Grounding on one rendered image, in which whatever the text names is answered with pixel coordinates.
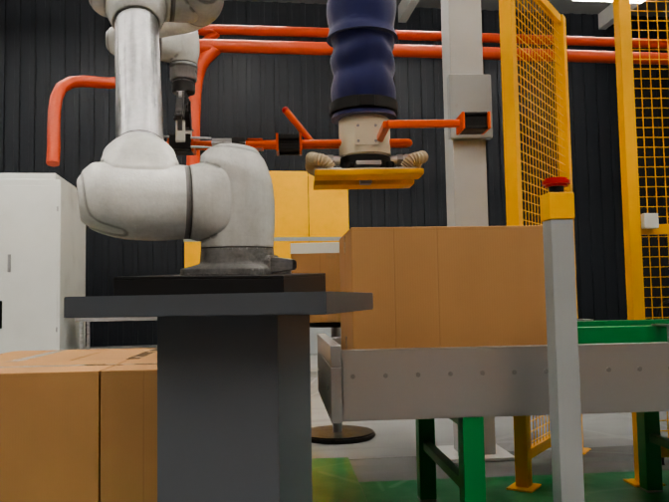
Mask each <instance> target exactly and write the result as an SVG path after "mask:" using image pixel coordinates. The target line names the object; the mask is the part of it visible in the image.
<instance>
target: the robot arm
mask: <svg viewBox="0 0 669 502"><path fill-rule="evenodd" d="M89 2H90V5H91V6H92V8H93V9H94V10H95V11H96V12H97V13H98V14H100V15H101V16H103V17H107V18H108V19H109V21H110V23H111V27H110V28H109V29H108V30H107V32H106V46H107V49H108V50H109V51H110V53H111V54H113V55H114V72H115V139H114V140H113V141H112V142H111V143H109V144H108V145H107V146H106V148H105V149H104V152H103V156H102V158H101V161H100V162H93V163H91V164H90V165H88V166H87V167H86V168H85V169H84V170H83V171H82V173H81V175H80V176H79V177H78V179H77V190H78V199H79V209H80V218H81V221H82V222H83V223H84V224H86V225H87V226H89V228H90V229H92V230H94V231H96V232H99V233H102V234H104V235H107V236H110V237H114V238H120V239H127V240H144V241H163V240H176V239H191V240H195V241H201V253H200V263H199V264H198V265H194V266H191V267H187V268H182V269H180V276H210V275H275V274H292V271H293V270H296V268H297V262H296V261H295V260H296V259H288V258H280V257H278V255H274V234H275V199H274V189H273V183H272V179H271V175H270V172H269V169H268V167H267V164H266V162H265V160H264V158H263V157H262V156H261V155H260V153H259V152H258V150H257V149H256V148H254V147H252V146H249V145H245V144H239V143H219V144H216V145H214V146H212V147H209V148H208V149H207V150H205V151H204V152H203V153H202V154H201V155H200V162H199V163H196V164H191V165H179V163H178V160H177V158H176V155H175V152H174V150H173V148H172V147H171V146H170V145H169V144H168V143H167V142H165V141H164V140H163V118H162V95H161V73H160V61H163V62H167V63H169V79H170V81H171V82H172V93H173V94H174V95H176V104H175V114H174V115H175V117H173V120H174V121H175V141H176V142H185V134H186V133H190V134H191V136H192V132H193V131H194V129H192V119H191V102H190V101H189V99H188V97H190V96H193V95H195V83H196V82H197V69H198V67H197V63H198V59H199V53H200V45H199V35H198V30H199V29H201V28H203V27H205V26H208V25H210V24H211V23H212V22H213V21H215V20H216V19H217V18H218V17H219V15H220V13H221V11H222V8H223V5H224V0H89Z"/></svg>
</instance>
